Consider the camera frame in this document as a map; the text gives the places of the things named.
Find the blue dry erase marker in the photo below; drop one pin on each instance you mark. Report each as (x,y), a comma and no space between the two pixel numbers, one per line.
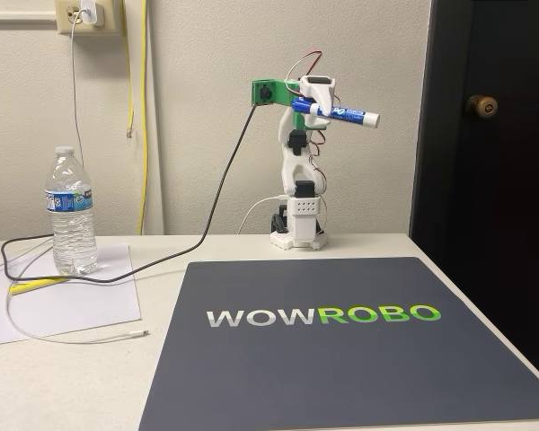
(355,116)

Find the brass door knob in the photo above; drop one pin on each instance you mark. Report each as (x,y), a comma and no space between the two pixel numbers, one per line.
(480,106)

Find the dark door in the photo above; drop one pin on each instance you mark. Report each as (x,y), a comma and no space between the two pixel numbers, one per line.
(498,224)

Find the white plug charger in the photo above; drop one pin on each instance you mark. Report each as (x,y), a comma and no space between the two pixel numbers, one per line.
(93,12)

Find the clear plastic water bottle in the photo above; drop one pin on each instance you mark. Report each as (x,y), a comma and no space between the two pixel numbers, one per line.
(71,220)

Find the dark grey WOWROBO mat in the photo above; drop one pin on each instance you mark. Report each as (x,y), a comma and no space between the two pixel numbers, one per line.
(341,377)

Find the white paper sheet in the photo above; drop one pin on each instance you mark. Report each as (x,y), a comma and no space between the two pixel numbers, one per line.
(85,305)

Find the yellow marker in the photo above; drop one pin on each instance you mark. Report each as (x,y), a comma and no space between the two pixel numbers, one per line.
(27,286)

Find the beige wall outlet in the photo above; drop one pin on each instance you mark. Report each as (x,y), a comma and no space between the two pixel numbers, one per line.
(67,22)

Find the white wall raceway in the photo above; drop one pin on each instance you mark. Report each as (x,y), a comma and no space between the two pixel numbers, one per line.
(18,16)

